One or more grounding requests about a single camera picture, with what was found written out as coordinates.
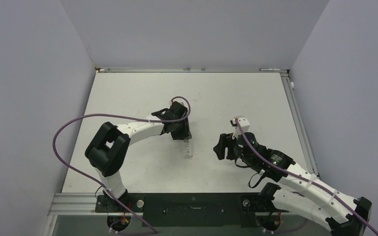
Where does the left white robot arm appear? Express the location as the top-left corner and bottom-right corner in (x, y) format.
(85, 101), (191, 211)

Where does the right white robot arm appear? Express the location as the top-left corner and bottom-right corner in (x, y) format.
(213, 132), (372, 236)

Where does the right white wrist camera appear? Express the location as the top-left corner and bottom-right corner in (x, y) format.
(230, 116), (250, 139)

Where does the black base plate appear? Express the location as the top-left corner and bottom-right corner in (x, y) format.
(94, 193), (291, 228)

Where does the aluminium frame rail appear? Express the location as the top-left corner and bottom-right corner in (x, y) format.
(50, 69), (318, 216)

